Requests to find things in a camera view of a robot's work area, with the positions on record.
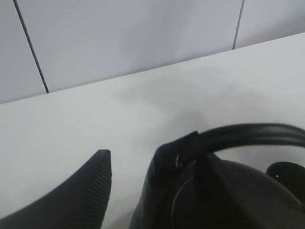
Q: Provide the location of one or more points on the black round kettle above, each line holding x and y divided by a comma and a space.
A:
187, 186

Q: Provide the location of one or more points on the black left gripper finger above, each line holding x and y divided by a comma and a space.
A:
80, 202

